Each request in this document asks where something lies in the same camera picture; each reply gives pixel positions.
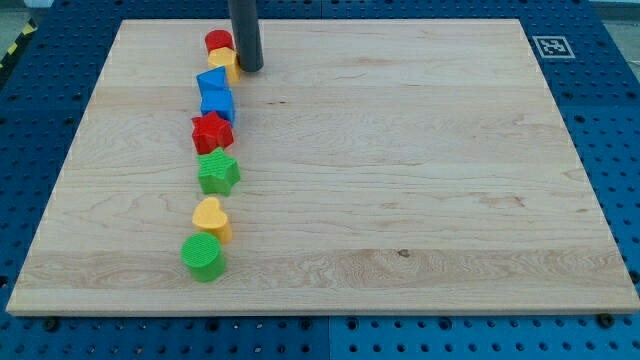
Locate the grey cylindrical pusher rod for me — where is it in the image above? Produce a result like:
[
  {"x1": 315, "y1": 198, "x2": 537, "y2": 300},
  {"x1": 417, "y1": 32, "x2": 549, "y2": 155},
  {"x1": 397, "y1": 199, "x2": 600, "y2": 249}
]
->
[{"x1": 228, "y1": 0, "x2": 264, "y2": 72}]

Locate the red star block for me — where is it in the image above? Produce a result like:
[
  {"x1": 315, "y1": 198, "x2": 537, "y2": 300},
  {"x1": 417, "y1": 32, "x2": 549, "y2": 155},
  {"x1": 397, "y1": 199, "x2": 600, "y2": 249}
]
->
[{"x1": 192, "y1": 111, "x2": 234, "y2": 155}]

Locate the green star block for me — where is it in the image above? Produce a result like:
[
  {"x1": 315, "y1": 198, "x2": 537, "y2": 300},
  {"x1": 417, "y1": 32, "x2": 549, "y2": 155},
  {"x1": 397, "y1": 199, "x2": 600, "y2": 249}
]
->
[{"x1": 197, "y1": 147, "x2": 241, "y2": 196}]

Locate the red cylinder block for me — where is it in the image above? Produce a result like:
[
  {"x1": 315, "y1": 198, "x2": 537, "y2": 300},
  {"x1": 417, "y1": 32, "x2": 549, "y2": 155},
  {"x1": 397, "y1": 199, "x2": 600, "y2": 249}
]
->
[{"x1": 204, "y1": 29, "x2": 235, "y2": 53}]

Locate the yellow pentagon block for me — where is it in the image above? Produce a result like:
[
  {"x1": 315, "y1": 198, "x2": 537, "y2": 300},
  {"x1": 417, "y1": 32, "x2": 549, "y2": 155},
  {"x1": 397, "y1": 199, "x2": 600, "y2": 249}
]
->
[{"x1": 207, "y1": 47, "x2": 241, "y2": 83}]

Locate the blue triangle block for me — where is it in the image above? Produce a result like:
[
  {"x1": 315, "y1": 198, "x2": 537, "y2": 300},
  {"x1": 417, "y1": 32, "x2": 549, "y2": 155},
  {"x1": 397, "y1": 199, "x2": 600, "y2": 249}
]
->
[{"x1": 196, "y1": 67, "x2": 229, "y2": 94}]

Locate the blue cube block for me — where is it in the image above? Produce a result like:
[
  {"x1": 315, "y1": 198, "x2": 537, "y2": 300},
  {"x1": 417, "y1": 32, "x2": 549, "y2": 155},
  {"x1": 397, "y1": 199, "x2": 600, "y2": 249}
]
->
[{"x1": 200, "y1": 90, "x2": 235, "y2": 125}]

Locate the yellow heart block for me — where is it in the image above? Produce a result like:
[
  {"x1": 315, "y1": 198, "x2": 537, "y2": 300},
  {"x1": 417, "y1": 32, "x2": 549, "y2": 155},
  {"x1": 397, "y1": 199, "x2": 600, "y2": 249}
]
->
[{"x1": 192, "y1": 197, "x2": 233, "y2": 244}]

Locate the wooden board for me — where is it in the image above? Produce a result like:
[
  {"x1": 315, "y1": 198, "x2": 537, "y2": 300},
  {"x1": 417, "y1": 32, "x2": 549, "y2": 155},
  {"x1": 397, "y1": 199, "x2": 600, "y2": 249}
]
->
[{"x1": 7, "y1": 19, "x2": 639, "y2": 317}]

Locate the green cylinder block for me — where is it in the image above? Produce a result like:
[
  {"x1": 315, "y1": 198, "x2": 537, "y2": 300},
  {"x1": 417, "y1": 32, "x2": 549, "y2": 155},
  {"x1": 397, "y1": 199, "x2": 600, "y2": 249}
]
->
[{"x1": 181, "y1": 232, "x2": 226, "y2": 282}]

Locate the white fiducial marker tag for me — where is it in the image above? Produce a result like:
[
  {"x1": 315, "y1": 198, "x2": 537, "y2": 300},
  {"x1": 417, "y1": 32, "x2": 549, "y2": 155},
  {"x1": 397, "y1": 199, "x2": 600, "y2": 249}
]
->
[{"x1": 532, "y1": 35, "x2": 575, "y2": 59}]

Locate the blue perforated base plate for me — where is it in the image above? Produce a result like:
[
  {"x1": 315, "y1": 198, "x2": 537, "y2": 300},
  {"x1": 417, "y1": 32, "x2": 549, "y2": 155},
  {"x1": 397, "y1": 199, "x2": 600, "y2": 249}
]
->
[{"x1": 1, "y1": 1, "x2": 639, "y2": 359}]

